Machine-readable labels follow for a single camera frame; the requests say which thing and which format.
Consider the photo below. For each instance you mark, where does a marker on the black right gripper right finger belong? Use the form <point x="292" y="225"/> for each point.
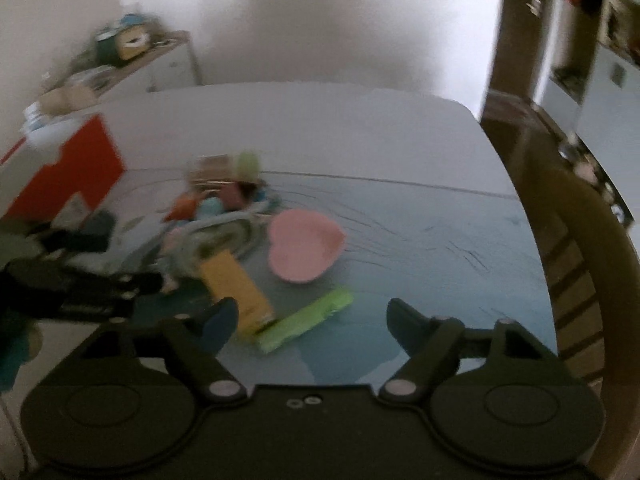
<point x="431" y="345"/>

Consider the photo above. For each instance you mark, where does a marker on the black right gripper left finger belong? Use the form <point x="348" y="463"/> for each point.
<point x="193" y="345"/>

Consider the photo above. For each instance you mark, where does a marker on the yellow rectangular box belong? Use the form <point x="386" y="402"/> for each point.
<point x="226" y="278"/>

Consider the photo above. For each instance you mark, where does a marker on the green bar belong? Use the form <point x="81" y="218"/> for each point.
<point x="303" y="320"/>

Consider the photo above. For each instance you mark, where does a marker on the teal toy figure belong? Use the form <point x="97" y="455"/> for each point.
<point x="209" y="208"/>

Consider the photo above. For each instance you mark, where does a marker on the cork jar with green lid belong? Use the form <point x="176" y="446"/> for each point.
<point x="214" y="171"/>

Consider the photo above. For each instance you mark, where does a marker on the red and white storage box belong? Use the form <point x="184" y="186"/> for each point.
<point x="74" y="158"/>

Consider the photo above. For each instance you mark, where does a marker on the blue patterned table mat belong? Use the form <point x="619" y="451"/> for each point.
<point x="447" y="252"/>

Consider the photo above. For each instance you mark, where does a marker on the pink heart-shaped dish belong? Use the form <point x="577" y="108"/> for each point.
<point x="303" y="245"/>

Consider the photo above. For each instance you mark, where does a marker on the brown cardboard box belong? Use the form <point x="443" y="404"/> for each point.
<point x="67" y="99"/>

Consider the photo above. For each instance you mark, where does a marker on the wooden chair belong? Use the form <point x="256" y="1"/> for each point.
<point x="592" y="274"/>

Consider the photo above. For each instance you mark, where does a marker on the white drawer cabinet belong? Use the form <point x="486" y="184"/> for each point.
<point x="169" y="65"/>

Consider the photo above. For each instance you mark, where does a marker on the green and yellow tissue holder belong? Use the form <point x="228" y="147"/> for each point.
<point x="122" y="41"/>

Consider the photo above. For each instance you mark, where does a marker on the white wall cupboard unit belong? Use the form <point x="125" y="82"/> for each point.
<point x="592" y="91"/>

